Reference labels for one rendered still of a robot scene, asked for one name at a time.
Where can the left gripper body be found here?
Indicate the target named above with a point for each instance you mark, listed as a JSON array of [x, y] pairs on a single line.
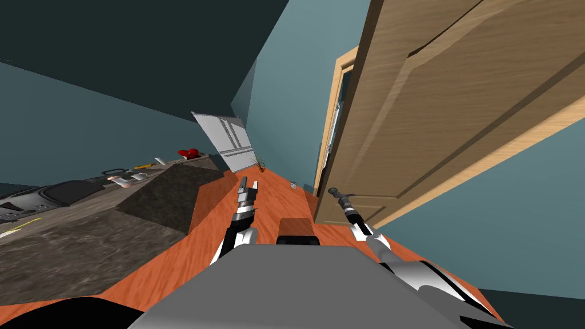
[[246, 197]]

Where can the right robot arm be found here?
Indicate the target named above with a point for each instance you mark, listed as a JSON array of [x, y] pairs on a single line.
[[411, 269]]

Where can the small green plant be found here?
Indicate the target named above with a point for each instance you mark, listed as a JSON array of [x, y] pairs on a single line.
[[260, 164]]

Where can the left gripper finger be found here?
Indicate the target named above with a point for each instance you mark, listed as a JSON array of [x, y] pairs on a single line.
[[243, 183], [255, 186]]

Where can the light wooden door leaf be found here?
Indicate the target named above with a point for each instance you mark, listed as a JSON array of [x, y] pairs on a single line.
[[448, 114]]

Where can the white refrigerator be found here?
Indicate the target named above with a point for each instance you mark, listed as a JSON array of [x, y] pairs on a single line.
[[231, 139]]

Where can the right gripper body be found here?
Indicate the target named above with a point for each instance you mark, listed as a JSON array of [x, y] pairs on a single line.
[[342, 199]]

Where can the dark stone kitchen counter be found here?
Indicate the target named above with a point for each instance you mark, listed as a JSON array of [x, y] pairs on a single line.
[[91, 237]]

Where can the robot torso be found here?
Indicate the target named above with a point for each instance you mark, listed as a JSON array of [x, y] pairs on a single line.
[[292, 288]]

